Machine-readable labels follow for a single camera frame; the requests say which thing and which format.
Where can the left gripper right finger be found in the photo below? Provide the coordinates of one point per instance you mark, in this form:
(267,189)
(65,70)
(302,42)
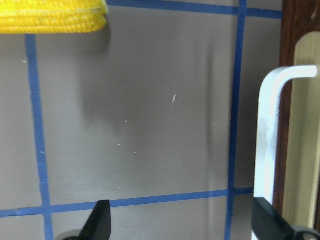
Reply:
(268,224)

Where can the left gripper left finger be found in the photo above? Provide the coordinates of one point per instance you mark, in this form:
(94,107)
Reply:
(98,225)

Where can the wooden drawer with white handle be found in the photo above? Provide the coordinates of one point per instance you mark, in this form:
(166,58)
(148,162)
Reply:
(287,162)

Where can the yellow corn cob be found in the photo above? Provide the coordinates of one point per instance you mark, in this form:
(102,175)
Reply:
(52,16)

